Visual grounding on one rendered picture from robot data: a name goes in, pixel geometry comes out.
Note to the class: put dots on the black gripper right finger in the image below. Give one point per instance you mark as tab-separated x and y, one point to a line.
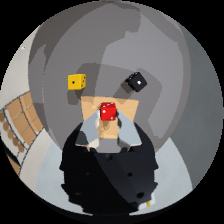
134	138

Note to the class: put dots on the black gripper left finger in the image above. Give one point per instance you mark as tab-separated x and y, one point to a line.
81	139

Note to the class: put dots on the black die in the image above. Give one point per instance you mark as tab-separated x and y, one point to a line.
136	81

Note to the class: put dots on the red die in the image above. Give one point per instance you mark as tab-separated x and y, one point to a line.
108	111

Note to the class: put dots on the yellow die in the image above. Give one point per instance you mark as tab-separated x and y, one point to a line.
76	82

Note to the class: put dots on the tan mat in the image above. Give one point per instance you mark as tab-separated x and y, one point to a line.
108	129

